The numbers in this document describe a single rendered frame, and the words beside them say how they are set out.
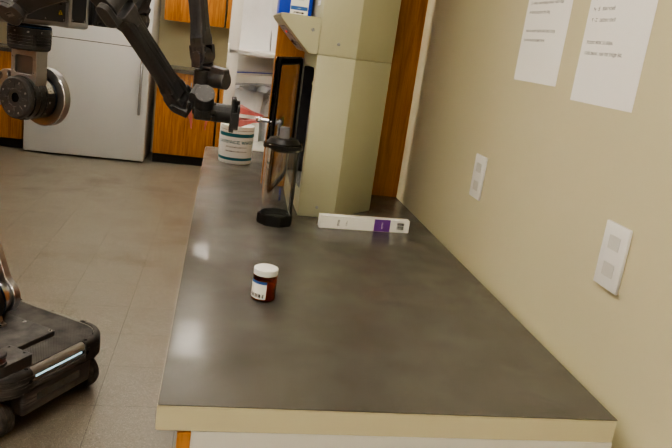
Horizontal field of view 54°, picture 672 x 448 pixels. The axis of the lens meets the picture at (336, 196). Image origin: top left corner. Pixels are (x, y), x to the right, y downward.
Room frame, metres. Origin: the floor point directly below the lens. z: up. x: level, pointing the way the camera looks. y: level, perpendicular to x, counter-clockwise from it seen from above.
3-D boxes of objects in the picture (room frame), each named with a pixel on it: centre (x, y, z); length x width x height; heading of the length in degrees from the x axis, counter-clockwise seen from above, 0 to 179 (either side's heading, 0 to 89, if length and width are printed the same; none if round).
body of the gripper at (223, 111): (1.98, 0.37, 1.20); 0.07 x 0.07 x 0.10; 12
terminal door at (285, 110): (2.03, 0.20, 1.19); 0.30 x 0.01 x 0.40; 172
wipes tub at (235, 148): (2.56, 0.42, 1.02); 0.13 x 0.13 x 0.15
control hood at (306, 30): (2.03, 0.19, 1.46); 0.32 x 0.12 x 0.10; 11
